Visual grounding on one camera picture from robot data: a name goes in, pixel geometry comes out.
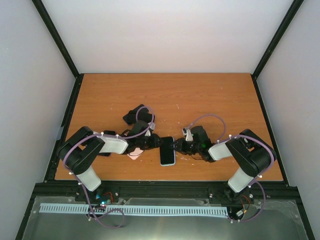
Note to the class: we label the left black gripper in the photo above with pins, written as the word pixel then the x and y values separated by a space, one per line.
pixel 155 143

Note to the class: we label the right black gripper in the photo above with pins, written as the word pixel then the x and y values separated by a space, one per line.
pixel 180 145

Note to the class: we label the pink phone case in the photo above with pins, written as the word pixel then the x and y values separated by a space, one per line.
pixel 135 154

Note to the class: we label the light blue phone case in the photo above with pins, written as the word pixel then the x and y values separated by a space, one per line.
pixel 168 165

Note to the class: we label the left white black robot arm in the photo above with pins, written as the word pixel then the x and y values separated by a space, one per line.
pixel 82 148

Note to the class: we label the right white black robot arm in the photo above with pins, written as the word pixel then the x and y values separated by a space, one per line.
pixel 253 155

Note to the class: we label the black phone case rear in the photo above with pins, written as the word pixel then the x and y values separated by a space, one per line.
pixel 139 108

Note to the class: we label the dark maroon cased phone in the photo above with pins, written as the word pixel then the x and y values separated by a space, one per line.
pixel 107 132

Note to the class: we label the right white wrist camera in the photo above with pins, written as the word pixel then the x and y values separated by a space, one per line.
pixel 187 134

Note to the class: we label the black aluminium frame rail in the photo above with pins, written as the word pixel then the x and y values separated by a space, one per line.
pixel 215 192

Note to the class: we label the light blue cable duct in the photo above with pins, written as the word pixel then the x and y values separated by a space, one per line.
pixel 136 210

